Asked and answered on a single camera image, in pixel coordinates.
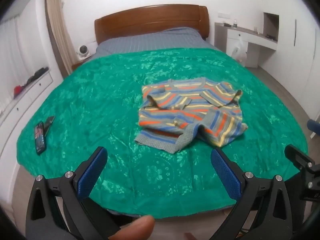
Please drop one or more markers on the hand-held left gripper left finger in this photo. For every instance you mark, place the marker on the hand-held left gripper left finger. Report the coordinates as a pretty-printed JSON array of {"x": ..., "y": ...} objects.
[{"x": 93, "y": 170}]

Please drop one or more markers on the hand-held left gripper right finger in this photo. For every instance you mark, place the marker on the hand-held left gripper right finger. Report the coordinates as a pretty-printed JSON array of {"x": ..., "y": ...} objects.
[{"x": 225, "y": 173}]

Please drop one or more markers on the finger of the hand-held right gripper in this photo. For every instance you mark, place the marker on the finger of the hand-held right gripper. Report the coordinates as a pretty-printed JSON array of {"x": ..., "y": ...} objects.
[{"x": 296, "y": 156}]

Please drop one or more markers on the striped knit sweater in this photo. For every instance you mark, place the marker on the striped knit sweater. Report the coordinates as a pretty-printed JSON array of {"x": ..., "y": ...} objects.
[{"x": 185, "y": 110}]

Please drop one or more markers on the person's left hand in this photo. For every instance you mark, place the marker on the person's left hand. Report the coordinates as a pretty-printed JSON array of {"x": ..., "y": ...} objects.
[{"x": 136, "y": 228}]

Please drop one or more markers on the blue chair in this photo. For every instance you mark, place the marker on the blue chair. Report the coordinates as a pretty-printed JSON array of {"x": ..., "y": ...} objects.
[{"x": 314, "y": 125}]

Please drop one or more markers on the green velvet blanket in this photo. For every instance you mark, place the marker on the green velvet blanket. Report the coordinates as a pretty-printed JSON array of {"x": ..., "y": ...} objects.
[{"x": 100, "y": 100}]

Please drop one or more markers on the white drawer cabinet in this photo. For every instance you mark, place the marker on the white drawer cabinet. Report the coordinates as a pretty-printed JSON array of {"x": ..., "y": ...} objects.
[{"x": 27, "y": 97}]

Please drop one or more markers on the wooden nightstand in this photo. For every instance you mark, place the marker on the wooden nightstand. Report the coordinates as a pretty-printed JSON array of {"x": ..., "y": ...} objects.
[{"x": 81, "y": 62}]

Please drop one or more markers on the red cloth item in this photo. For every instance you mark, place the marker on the red cloth item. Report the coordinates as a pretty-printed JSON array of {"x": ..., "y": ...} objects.
[{"x": 18, "y": 90}]

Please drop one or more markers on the pile of black items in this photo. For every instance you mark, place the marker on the pile of black items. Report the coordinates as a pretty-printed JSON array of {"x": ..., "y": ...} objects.
[{"x": 37, "y": 75}]

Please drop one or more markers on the white wardrobe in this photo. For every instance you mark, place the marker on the white wardrobe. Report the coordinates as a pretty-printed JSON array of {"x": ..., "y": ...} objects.
[{"x": 300, "y": 42}]

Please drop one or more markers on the white desk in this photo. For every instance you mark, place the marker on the white desk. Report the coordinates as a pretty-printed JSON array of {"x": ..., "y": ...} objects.
[{"x": 250, "y": 47}]

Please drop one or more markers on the white table fan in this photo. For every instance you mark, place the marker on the white table fan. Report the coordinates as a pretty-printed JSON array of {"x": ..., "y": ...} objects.
[{"x": 82, "y": 51}]

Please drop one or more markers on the white plastic bag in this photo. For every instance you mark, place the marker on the white plastic bag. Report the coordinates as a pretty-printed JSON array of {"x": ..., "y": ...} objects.
[{"x": 238, "y": 51}]

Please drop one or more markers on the grey bed sheet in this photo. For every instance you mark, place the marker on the grey bed sheet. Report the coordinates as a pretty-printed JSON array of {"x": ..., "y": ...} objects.
[{"x": 155, "y": 41}]

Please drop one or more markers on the beige curtain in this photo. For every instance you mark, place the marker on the beige curtain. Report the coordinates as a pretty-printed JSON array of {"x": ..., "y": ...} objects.
[{"x": 58, "y": 30}]

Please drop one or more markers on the wooden bed headboard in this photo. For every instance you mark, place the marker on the wooden bed headboard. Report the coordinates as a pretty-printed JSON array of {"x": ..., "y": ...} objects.
[{"x": 150, "y": 20}]

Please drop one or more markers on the white wall socket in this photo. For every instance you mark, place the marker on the white wall socket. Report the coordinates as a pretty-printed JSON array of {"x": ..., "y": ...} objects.
[{"x": 223, "y": 15}]

